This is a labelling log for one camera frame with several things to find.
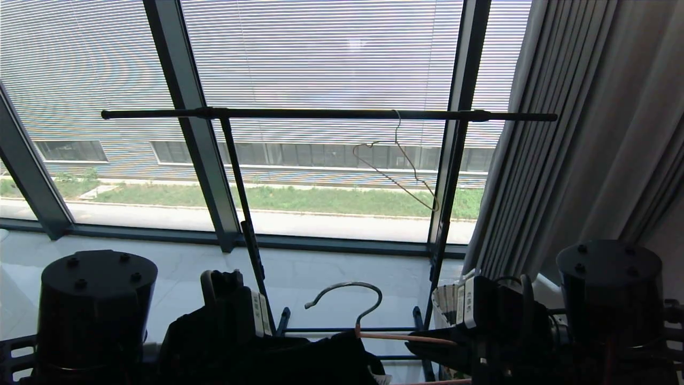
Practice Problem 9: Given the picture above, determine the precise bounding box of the grey curtain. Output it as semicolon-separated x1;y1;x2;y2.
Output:
462;0;684;281

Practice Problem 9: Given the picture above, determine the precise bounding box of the pink clothes hanger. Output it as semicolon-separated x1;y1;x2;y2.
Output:
353;110;440;212
304;281;474;385

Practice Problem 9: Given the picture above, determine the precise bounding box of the black garment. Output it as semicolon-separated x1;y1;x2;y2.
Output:
235;330;386;385

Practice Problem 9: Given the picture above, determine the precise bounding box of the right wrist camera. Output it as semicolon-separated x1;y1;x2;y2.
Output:
454;275;536;330

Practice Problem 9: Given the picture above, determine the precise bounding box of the window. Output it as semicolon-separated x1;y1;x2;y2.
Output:
0;0;533;258

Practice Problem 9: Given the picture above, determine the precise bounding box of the black clothes rack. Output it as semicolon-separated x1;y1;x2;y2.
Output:
102;107;558;383

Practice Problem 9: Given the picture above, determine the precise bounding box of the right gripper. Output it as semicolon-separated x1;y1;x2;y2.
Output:
405;321;562;385

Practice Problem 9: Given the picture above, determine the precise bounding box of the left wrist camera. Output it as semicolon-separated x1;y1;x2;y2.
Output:
200;269;274;341

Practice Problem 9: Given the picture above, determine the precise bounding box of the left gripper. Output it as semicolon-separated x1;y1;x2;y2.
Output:
158;307;258;385

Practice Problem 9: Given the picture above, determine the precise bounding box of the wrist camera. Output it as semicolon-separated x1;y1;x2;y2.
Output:
200;269;274;341
454;275;536;330

